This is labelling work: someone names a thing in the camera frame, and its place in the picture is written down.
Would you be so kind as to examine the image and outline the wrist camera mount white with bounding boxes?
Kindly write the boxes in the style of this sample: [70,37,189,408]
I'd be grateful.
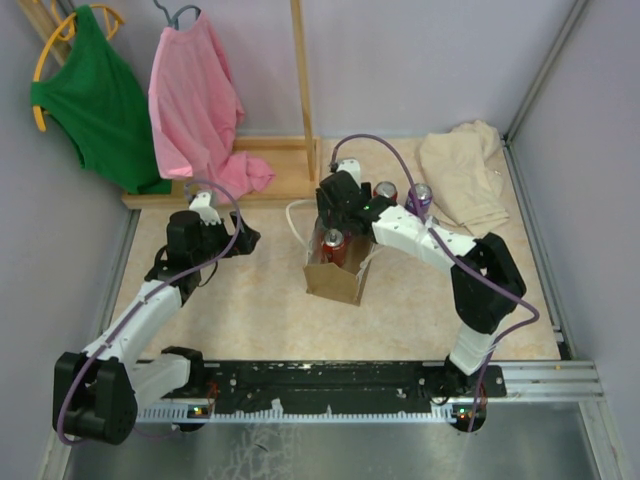
[331,158,362,184]
[189,190,221,225]

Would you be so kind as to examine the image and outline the brown canvas tote bag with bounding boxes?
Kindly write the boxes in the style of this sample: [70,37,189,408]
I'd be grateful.
[285,200,378,306]

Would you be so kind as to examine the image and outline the grey hanger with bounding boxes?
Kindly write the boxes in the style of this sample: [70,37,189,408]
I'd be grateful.
[153,0,202,30]

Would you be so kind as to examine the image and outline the pink shirt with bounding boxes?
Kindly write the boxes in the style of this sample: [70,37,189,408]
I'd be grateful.
[148,13,275,199]

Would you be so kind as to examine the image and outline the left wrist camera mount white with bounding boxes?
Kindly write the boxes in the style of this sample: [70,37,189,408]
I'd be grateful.
[189,190,221,225]

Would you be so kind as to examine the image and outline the wooden clothes rack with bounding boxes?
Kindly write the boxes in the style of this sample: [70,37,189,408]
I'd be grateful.
[18,1,322,208]

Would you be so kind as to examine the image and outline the purple cable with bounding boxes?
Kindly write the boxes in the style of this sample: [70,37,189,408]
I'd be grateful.
[327,133,541,434]
[55,179,246,445]

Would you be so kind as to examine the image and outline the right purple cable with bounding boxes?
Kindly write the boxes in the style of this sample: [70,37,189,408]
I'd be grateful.
[327,133,541,434]

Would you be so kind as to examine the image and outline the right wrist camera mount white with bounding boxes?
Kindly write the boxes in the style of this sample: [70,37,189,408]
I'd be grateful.
[331,158,362,184]

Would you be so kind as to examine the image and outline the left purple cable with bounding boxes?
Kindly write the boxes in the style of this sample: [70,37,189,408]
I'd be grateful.
[55,179,246,445]

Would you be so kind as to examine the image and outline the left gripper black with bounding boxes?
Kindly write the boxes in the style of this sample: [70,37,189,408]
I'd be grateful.
[193,211,260,267]

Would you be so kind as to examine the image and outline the green tank top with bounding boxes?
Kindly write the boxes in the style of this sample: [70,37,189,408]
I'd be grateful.
[30,4,171,195]

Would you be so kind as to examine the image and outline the yellow hanger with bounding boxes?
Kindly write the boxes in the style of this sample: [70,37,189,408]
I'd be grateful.
[32,3,126,132]

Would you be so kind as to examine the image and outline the aluminium frame rail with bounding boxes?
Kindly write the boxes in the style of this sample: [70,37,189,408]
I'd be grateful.
[502,0,591,146]

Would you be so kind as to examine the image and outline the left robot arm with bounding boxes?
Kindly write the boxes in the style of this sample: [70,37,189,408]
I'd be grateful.
[52,210,261,445]

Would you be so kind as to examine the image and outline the beige cloth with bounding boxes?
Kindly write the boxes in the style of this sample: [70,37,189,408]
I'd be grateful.
[417,120,509,237]

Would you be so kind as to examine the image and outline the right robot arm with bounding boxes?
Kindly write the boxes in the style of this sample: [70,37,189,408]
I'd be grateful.
[316,171,526,397]

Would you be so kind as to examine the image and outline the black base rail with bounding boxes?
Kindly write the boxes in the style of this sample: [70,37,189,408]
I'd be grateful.
[165,360,506,415]

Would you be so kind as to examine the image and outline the red can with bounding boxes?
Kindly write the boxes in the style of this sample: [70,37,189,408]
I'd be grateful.
[372,181,398,202]
[322,228,347,267]

